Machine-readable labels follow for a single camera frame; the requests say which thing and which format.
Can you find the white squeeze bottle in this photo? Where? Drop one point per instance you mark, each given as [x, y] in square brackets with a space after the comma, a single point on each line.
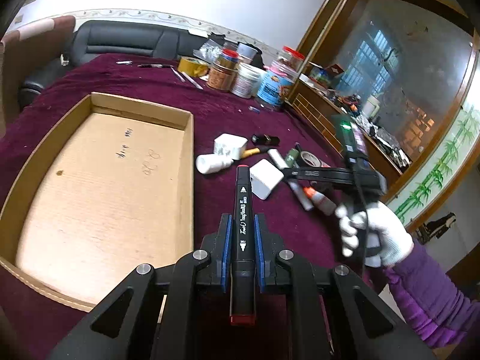
[207, 164]

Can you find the brown pink armchair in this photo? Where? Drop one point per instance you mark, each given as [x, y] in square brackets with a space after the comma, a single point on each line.
[26, 49]

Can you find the blue label clear jar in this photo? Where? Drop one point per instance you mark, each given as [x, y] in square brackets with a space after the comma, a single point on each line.
[276, 85]

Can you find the green lighter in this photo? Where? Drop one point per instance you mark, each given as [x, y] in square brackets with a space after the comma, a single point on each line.
[291, 157]

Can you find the silver pen on table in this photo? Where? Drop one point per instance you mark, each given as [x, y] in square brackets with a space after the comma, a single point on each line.
[184, 77]

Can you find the white power bank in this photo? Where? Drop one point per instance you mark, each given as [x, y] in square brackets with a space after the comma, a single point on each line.
[264, 177]

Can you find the white plastic jar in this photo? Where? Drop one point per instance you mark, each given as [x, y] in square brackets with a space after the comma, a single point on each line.
[246, 80]

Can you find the white plug charger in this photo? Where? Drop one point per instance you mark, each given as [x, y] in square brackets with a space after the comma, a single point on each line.
[229, 145]

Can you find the small blue clear tube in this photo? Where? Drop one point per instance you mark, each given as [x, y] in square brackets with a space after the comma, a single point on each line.
[251, 108]

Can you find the yellow tape roll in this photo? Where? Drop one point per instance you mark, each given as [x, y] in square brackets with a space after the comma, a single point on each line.
[193, 67]

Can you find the white paint marker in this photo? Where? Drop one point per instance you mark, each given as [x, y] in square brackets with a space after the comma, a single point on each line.
[293, 184]

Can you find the yellow black pen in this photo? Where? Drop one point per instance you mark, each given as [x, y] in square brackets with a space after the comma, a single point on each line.
[254, 151]

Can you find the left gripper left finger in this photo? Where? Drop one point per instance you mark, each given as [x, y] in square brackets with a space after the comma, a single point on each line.
[146, 316]

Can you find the black gold lipstick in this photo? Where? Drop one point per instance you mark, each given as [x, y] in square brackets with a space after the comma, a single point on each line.
[265, 140]

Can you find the white bottle orange cap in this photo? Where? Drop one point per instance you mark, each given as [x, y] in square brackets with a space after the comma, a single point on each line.
[321, 202]

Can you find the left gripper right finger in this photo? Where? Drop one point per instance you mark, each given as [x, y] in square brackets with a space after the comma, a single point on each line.
[333, 313]

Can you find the purple sleeve forearm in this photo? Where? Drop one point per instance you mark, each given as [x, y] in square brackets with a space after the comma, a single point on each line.
[430, 303]

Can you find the black marker red cap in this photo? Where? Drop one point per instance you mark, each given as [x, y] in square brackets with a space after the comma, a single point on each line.
[243, 257]

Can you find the black pen far table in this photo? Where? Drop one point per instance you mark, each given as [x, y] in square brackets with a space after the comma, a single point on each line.
[154, 65]

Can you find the wooden glass cabinet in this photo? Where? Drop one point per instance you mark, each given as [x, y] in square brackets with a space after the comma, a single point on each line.
[416, 62]

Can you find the brown label jar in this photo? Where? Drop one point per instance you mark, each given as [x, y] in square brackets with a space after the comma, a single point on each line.
[224, 70]

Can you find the maroon tablecloth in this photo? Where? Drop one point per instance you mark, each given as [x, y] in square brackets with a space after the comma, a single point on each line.
[41, 323]

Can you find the cardboard tray box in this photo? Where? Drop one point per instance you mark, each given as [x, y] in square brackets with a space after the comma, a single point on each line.
[108, 188]

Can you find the white gloved right hand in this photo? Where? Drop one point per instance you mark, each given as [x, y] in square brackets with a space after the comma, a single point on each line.
[385, 231]

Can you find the red lid clear jar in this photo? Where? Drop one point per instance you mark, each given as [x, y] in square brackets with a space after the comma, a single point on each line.
[291, 58]

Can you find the grey tape roll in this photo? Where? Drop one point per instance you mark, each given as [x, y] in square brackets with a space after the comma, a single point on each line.
[308, 159]

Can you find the black leather sofa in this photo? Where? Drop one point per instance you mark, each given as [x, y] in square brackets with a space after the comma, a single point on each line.
[98, 37]

